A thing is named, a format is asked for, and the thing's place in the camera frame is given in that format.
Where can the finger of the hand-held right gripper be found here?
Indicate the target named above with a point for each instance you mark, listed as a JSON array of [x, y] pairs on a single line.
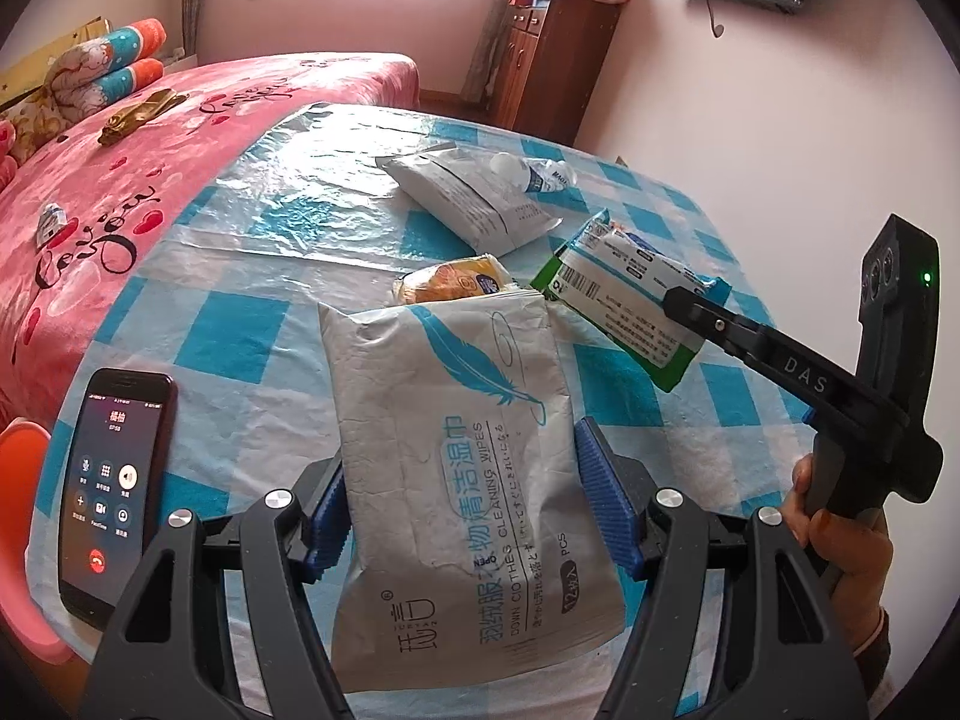
[[780, 360], [810, 417]]

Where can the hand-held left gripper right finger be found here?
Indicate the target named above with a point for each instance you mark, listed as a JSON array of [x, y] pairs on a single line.
[[607, 495]]

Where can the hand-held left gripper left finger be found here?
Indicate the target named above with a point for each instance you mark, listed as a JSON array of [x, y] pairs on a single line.
[[330, 532]]

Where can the white feather print wipes pack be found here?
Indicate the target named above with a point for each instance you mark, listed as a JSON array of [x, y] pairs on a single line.
[[450, 465]]

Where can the green white wipes packet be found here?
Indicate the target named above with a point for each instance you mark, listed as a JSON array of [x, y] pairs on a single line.
[[622, 292]]

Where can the orange bread packet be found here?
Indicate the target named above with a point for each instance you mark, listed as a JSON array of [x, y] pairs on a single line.
[[457, 279]]

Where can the person's right forearm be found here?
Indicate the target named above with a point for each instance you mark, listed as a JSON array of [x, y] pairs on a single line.
[[874, 652]]

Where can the person's right hand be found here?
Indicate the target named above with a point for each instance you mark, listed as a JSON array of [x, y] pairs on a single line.
[[855, 555]]

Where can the black smartphone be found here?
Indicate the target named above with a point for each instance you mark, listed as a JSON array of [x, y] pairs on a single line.
[[112, 495]]

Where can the crushed clear plastic bottle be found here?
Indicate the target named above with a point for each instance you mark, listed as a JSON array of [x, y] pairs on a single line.
[[536, 174]]

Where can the grey foil pouch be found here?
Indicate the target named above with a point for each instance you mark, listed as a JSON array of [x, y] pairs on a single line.
[[469, 199]]

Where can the clear plastic sheet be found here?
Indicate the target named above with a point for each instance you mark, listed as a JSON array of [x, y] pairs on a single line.
[[300, 187]]

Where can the brown wooden cabinet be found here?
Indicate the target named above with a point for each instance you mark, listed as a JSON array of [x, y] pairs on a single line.
[[559, 67]]

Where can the pink heart print bed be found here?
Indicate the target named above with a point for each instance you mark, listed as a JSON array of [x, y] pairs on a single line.
[[150, 187]]

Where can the small white blue packet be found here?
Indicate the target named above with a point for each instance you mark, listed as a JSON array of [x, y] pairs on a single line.
[[52, 223]]

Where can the grey patterned curtain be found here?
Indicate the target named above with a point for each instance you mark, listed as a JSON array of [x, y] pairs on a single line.
[[495, 22], [196, 0]]

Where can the gold cloth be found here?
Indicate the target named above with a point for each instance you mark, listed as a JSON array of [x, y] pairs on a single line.
[[139, 116]]

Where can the floral pillow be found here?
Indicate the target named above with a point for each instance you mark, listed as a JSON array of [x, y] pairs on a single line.
[[30, 124]]

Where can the colourful rolled quilt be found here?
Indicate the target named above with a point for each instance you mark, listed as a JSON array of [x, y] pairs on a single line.
[[105, 67]]

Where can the yellow headboard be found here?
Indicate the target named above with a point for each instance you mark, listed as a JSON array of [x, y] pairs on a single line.
[[45, 52]]

